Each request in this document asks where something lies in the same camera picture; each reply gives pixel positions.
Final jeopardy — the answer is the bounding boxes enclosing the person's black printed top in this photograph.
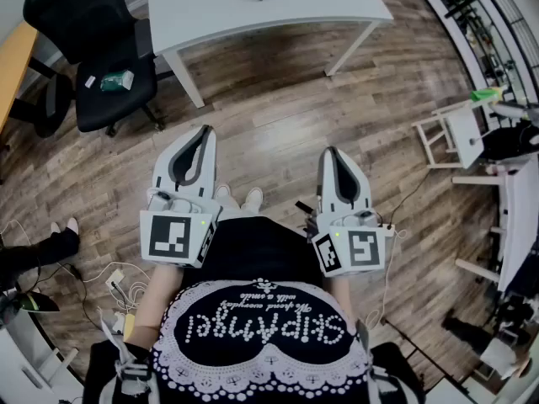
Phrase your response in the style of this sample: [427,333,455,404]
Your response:
[83,215,427,404]

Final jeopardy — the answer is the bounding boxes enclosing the person's right forearm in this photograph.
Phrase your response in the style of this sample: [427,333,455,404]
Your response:
[326,274,355,324]

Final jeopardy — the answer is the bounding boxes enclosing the tan wooden desk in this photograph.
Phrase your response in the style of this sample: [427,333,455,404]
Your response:
[0,21,40,135]

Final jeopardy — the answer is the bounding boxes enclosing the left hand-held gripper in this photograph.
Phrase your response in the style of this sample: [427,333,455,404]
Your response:
[138,124,223,269]

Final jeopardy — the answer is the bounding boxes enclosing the person's white trousers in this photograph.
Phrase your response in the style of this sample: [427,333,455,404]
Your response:
[215,194,261,221]

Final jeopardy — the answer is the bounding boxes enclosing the white step stool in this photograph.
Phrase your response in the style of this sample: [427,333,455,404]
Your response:
[411,102,486,171]

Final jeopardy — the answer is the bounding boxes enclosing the white floor cable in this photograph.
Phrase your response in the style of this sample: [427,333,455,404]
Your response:
[82,260,149,311]

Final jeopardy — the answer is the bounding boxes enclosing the green packet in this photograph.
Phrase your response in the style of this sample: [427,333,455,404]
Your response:
[99,69,136,93]

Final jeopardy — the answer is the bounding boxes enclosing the black metal rack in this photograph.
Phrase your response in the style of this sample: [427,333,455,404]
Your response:
[399,0,539,103]

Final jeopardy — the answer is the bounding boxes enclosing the green cloth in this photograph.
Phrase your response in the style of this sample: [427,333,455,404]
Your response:
[468,87,504,103]

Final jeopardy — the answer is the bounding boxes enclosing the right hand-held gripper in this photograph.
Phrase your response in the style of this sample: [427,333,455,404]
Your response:
[294,146,398,278]

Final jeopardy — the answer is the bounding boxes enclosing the white table leg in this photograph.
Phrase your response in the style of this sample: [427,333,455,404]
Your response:
[323,19,376,78]
[161,50,206,109]

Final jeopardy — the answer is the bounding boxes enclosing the black office chair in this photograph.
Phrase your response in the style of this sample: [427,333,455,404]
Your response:
[23,0,166,139]

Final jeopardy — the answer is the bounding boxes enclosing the person's left forearm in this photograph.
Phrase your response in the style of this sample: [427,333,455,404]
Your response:
[125,262,187,353]

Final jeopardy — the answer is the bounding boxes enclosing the black and green device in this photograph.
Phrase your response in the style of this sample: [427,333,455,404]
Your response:
[15,291,61,315]

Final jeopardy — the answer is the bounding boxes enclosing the white power strip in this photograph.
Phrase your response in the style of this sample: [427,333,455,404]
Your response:
[104,268,126,290]

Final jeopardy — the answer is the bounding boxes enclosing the grey harness strap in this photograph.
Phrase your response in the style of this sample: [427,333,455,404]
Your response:
[355,317,385,404]
[98,306,152,396]

